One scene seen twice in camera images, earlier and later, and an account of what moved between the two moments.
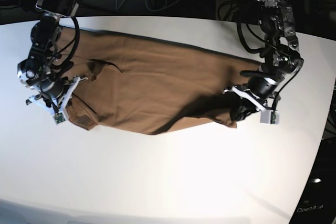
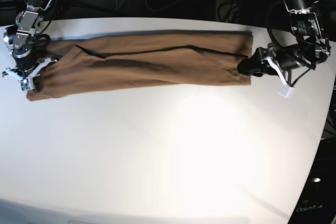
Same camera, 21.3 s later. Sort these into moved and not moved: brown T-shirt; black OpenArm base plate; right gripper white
Moved: brown T-shirt; right gripper white
Not moved: black OpenArm base plate
